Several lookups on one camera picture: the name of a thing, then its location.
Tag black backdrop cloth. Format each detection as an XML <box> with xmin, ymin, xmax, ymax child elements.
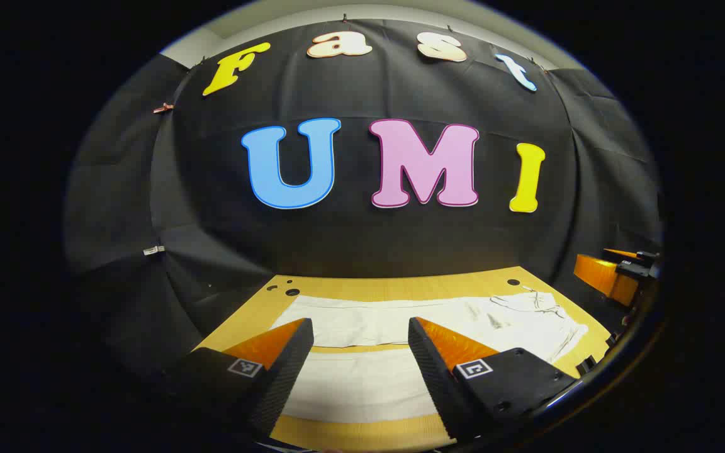
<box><xmin>64</xmin><ymin>19</ymin><xmax>664</xmax><ymax>378</ymax></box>

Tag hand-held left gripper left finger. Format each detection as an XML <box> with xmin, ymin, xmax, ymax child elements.
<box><xmin>167</xmin><ymin>318</ymin><xmax>315</xmax><ymax>441</ymax></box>

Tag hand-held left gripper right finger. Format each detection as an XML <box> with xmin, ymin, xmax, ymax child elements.
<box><xmin>408</xmin><ymin>316</ymin><xmax>580</xmax><ymax>441</ymax></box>

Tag white jeans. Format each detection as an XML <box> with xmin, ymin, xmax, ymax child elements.
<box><xmin>271</xmin><ymin>291</ymin><xmax>590</xmax><ymax>423</ymax></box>

